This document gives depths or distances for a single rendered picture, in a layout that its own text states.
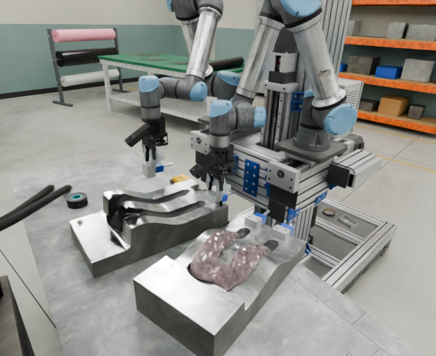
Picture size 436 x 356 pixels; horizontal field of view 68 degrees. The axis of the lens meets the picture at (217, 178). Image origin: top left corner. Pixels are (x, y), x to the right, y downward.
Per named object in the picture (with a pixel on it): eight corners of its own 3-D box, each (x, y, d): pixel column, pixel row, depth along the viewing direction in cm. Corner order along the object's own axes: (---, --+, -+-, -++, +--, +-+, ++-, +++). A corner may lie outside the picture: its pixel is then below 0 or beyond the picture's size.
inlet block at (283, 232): (287, 224, 120) (289, 212, 117) (299, 229, 117) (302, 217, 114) (270, 241, 110) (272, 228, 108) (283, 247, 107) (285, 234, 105)
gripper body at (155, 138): (168, 146, 132) (167, 117, 127) (149, 150, 128) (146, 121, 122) (160, 140, 138) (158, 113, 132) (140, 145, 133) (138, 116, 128)
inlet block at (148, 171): (170, 167, 144) (169, 156, 142) (175, 171, 141) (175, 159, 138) (143, 174, 137) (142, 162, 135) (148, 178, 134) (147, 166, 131)
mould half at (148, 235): (191, 196, 142) (191, 169, 136) (227, 225, 123) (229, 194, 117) (71, 234, 115) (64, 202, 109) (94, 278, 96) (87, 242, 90)
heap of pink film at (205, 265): (230, 231, 110) (231, 211, 106) (277, 252, 100) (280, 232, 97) (177, 273, 91) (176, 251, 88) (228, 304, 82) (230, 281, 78)
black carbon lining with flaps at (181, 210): (186, 192, 131) (186, 171, 127) (208, 210, 119) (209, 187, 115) (100, 218, 113) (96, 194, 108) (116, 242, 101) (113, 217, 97)
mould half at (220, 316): (239, 226, 123) (242, 201, 118) (304, 254, 109) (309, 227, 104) (136, 309, 87) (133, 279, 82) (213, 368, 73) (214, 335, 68)
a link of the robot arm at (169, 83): (186, 97, 134) (172, 102, 125) (162, 94, 138) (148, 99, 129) (186, 77, 131) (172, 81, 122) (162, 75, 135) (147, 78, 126)
